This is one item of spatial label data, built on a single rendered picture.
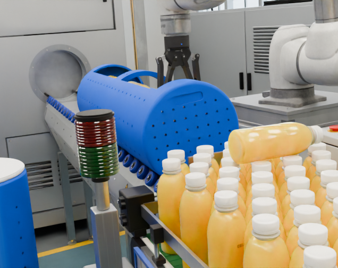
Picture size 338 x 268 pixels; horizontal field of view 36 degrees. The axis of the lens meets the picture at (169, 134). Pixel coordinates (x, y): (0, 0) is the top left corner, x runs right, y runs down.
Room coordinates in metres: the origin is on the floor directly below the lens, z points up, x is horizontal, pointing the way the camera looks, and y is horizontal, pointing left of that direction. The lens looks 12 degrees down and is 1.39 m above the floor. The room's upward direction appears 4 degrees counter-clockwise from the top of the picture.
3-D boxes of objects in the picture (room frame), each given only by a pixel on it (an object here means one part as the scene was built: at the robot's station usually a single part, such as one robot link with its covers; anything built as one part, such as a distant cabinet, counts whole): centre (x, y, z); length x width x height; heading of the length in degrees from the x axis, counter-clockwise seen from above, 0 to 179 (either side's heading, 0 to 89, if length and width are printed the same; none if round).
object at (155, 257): (1.00, 0.04, 0.94); 0.03 x 0.02 x 0.08; 20
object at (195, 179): (0.94, -0.04, 1.09); 0.04 x 0.04 x 0.02
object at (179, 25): (1.56, -0.04, 1.38); 0.09 x 0.09 x 0.06
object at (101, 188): (0.80, 0.12, 1.18); 0.06 x 0.06 x 0.16
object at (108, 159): (0.80, 0.12, 1.18); 0.06 x 0.06 x 0.05
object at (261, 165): (0.99, -0.18, 1.09); 0.04 x 0.04 x 0.02
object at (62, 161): (3.16, 0.69, 0.31); 0.06 x 0.06 x 0.63; 20
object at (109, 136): (0.80, 0.12, 1.23); 0.06 x 0.06 x 0.04
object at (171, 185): (1.05, 0.00, 0.99); 0.07 x 0.07 x 0.19
